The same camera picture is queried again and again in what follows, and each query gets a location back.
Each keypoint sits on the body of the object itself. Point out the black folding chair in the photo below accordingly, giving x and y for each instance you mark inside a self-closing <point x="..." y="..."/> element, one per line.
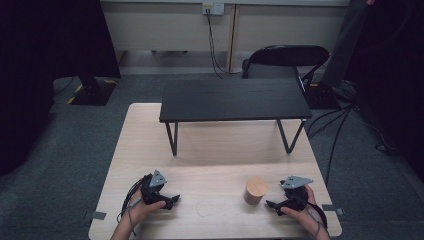
<point x="286" y="56"/>

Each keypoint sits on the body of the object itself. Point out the black stand base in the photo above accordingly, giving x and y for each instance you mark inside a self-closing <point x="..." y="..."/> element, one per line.
<point x="93" y="93"/>

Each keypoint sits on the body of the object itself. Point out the grey tape piece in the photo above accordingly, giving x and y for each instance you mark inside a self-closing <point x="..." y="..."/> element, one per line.
<point x="99" y="215"/>
<point x="332" y="209"/>

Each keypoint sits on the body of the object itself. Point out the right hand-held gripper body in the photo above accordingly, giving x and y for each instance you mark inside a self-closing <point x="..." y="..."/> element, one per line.
<point x="296" y="195"/>

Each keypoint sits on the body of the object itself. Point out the dark leaning panel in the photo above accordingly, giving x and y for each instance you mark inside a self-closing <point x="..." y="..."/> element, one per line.
<point x="346" y="43"/>

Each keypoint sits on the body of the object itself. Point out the black desktop shelf riser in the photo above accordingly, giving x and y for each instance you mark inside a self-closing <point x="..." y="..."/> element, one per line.
<point x="233" y="98"/>

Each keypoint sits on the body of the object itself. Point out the dark curtain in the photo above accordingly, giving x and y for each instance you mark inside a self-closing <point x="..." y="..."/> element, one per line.
<point x="40" y="66"/>

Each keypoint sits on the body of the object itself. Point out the black power box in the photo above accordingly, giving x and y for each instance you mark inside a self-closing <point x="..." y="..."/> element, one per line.
<point x="321" y="96"/>

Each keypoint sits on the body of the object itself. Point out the white wall outlet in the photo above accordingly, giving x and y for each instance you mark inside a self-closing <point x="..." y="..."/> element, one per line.
<point x="213" y="8"/>

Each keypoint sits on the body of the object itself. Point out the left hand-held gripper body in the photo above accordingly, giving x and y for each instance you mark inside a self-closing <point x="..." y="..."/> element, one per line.
<point x="151" y="190"/>

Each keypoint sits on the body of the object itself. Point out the person's left hand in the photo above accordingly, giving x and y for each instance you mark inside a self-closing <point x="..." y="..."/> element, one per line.
<point x="143" y="210"/>

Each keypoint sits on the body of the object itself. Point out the person's right hand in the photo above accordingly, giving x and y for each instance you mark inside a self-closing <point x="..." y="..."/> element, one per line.
<point x="305" y="213"/>

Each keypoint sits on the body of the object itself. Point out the wooden cylinder block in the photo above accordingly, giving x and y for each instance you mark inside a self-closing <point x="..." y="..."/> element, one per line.
<point x="255" y="190"/>

